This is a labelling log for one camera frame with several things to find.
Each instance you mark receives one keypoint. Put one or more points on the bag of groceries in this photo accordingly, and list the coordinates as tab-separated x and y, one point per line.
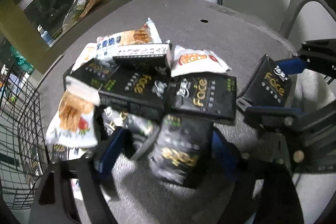
78	10

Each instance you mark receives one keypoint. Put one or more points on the black Face tissue pack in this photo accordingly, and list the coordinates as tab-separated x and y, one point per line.
268	86

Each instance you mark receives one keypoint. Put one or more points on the blue small bottle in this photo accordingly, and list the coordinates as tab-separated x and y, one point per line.
45	35

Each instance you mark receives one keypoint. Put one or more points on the wholewheat cracker snack packet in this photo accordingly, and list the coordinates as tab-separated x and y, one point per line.
147	34

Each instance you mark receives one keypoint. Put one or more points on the white orange snack packet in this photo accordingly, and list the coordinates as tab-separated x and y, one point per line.
187	61

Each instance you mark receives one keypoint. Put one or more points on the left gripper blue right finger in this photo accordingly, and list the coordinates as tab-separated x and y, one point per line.
241	207

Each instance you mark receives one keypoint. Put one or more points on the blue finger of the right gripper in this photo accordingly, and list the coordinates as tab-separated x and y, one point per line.
267	116
292	66

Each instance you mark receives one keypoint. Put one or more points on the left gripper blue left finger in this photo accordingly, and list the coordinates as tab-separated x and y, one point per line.
95	166

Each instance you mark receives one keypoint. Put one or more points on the black wire basket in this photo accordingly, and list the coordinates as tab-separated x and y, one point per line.
24	155

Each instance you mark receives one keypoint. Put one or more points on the black Face pack front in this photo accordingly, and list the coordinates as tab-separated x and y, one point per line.
182	150

